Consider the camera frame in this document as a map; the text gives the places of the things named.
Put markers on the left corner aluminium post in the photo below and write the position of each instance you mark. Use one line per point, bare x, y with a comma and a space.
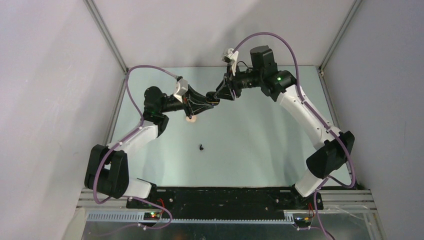
106, 34

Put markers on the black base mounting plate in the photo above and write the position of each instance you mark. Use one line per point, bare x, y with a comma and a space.
228, 203

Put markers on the corner aluminium post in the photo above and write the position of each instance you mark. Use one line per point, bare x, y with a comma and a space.
106, 34
340, 33

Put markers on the right corner aluminium post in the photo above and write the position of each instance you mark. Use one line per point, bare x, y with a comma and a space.
340, 33

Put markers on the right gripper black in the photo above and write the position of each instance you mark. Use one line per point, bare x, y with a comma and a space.
226, 92

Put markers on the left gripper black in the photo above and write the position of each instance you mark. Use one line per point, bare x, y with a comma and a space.
194, 102

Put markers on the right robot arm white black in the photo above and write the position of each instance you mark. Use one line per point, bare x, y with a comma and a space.
332, 146

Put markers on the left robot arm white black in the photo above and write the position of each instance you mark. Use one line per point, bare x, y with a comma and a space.
108, 169

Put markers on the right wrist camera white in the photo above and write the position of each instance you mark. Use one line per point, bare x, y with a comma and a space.
230, 56

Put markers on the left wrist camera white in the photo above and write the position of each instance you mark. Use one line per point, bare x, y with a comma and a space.
181, 87

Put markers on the white cable duct strip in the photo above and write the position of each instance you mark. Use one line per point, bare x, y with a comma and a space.
146, 217

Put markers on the beige earbud charging case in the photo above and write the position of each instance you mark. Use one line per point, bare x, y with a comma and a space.
191, 119

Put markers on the black earbud charging case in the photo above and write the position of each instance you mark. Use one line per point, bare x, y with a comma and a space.
211, 98

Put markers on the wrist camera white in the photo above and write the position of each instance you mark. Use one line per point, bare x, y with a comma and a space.
181, 87
230, 56

